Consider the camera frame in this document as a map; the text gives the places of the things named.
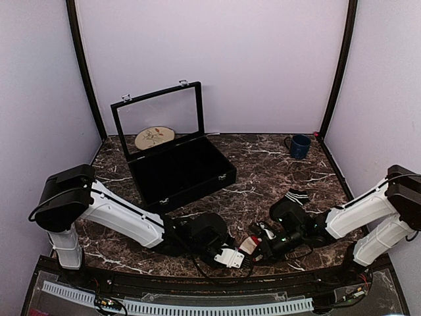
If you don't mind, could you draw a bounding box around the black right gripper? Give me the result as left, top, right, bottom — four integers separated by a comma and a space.
247, 227, 305, 265

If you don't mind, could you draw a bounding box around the red white sock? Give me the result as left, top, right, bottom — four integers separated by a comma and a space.
239, 235, 263, 262

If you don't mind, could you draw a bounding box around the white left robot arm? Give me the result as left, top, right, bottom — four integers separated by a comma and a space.
28, 164, 253, 287

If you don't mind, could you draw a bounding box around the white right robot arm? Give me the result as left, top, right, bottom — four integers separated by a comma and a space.
250, 165, 420, 286

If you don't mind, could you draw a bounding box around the black striped sock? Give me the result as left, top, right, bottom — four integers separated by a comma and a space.
269, 188, 310, 220

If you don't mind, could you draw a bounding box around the dark blue mug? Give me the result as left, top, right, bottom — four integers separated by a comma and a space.
284, 134, 311, 160

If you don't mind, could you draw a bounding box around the black glass-lid display case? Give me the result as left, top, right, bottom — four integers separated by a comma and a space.
111, 80, 237, 214

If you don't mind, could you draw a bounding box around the round beige decorated plate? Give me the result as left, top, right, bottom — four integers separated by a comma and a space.
134, 126, 175, 150

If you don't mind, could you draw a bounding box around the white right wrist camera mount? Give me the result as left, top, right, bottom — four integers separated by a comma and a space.
258, 222, 276, 240

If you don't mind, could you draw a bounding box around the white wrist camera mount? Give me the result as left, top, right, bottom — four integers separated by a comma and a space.
258, 222, 276, 240
214, 248, 245, 269

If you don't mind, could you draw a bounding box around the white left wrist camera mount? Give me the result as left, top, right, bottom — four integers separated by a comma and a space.
214, 248, 245, 269

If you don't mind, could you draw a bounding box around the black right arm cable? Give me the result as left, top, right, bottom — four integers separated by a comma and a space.
341, 172, 421, 243

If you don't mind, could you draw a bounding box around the white slotted cable duct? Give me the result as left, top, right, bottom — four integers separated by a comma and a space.
41, 281, 314, 315

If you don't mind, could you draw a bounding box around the black curved front rail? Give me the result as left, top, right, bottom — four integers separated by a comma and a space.
32, 253, 395, 297

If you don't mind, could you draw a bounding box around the right black frame post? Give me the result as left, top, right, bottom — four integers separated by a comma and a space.
318, 0, 358, 142

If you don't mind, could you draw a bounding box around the black frame post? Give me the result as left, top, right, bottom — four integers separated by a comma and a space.
65, 0, 107, 142
318, 0, 358, 142

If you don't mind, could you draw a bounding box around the left black frame post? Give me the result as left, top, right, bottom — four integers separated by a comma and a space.
65, 0, 107, 142

